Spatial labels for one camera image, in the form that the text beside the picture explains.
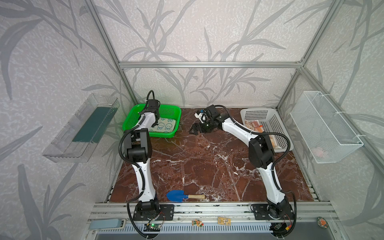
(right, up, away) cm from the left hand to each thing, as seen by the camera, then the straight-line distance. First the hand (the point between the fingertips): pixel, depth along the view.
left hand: (145, 114), depth 100 cm
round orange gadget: (+97, -53, -30) cm, 114 cm away
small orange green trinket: (+37, -53, -30) cm, 71 cm away
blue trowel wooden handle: (+26, -45, -22) cm, 56 cm away
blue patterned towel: (+12, -7, +5) cm, 15 cm away
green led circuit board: (+15, -56, -29) cm, 65 cm away
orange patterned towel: (+79, -8, +8) cm, 80 cm away
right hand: (+34, -8, -7) cm, 36 cm away
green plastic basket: (-11, -3, +4) cm, 12 cm away
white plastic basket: (+89, -4, +8) cm, 89 cm away
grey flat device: (-7, -52, -33) cm, 62 cm away
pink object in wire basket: (+96, -19, -28) cm, 102 cm away
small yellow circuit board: (+50, -52, -30) cm, 78 cm away
